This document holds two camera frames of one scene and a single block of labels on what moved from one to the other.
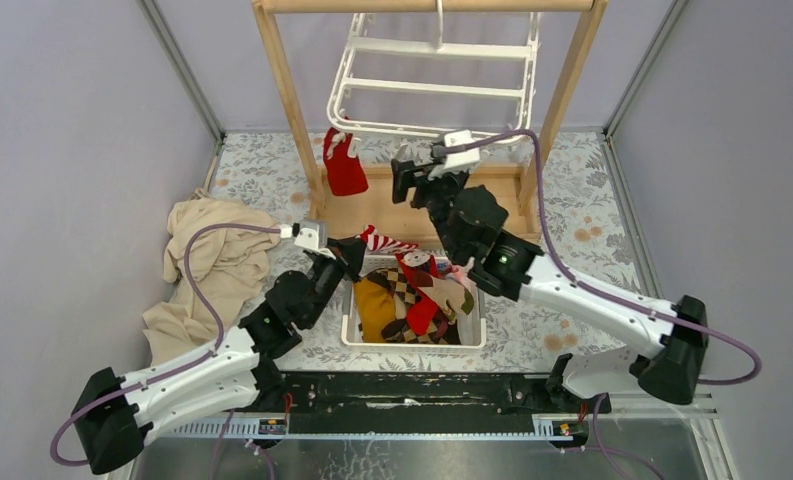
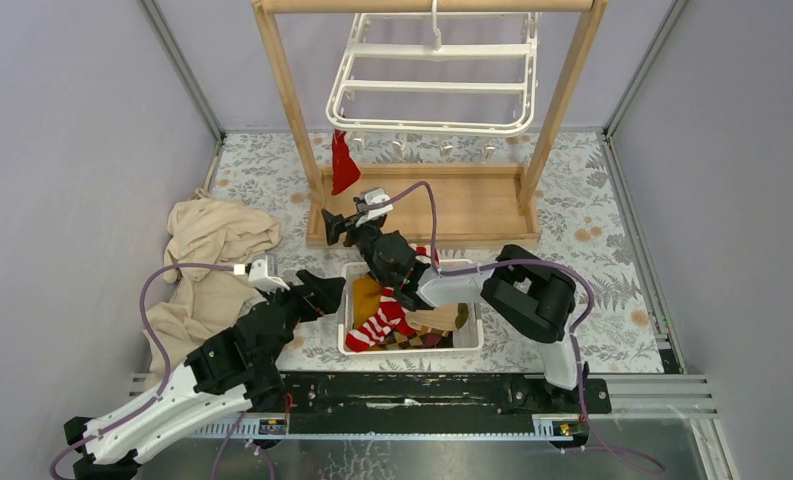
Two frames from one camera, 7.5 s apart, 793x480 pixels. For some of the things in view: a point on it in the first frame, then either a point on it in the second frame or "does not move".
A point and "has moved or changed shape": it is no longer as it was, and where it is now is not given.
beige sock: [453, 298] has moved or changed shape
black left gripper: [349, 256] → [327, 296]
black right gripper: [407, 175] → [341, 225]
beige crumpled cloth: [229, 265] does not move
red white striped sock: [381, 243] has moved or changed shape
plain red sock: [346, 172] has moved or changed shape
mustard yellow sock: [377, 308] does not move
